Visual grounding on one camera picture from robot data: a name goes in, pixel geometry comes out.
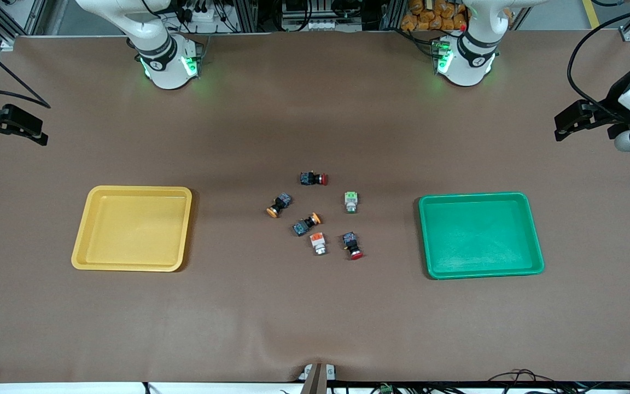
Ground yellow mushroom push button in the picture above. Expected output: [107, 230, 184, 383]
[292, 212, 322, 237]
[266, 192, 293, 219]

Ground green plastic tray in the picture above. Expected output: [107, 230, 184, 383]
[418, 192, 545, 280]

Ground yellow plastic tray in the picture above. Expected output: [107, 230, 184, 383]
[71, 186, 193, 273]

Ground pile of orange objects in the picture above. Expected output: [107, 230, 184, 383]
[401, 0, 468, 32]

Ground white power strip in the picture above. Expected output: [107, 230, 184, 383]
[186, 7, 223, 25]

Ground white terminal strip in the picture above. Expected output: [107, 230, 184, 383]
[304, 20, 363, 31]

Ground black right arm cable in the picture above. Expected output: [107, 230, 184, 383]
[0, 33, 51, 109]

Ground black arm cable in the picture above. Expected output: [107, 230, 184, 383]
[567, 3, 630, 124]
[0, 33, 51, 109]

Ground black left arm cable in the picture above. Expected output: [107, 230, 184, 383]
[567, 3, 630, 124]

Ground black cable bundle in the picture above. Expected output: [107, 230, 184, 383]
[487, 369, 630, 394]

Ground cables with green connector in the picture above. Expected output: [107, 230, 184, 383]
[326, 382, 458, 394]

